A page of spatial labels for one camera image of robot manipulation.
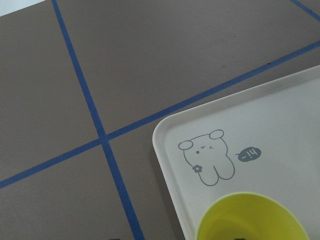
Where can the white plastic tray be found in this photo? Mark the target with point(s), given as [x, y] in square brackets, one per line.
[265, 139]

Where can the yellow plastic cup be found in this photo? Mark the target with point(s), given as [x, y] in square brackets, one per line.
[249, 216]

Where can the brown paper table mat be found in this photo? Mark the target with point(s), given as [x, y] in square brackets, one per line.
[83, 84]

